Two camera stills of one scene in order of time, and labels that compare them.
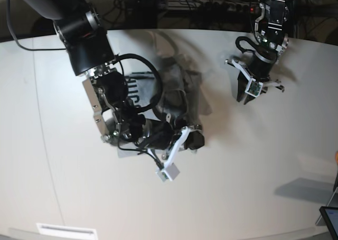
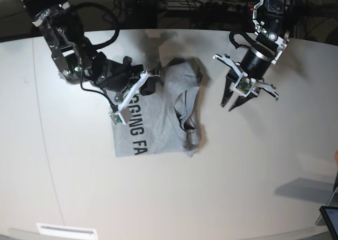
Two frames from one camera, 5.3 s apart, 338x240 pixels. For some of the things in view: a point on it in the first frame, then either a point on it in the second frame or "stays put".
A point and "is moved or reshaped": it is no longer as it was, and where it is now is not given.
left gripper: x=162 y=135 -> x=117 y=77
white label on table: x=69 y=231 stays put
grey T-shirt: x=175 y=88 is moved or reshaped
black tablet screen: x=330 y=214 stays put
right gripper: x=260 y=68 -> x=233 y=76
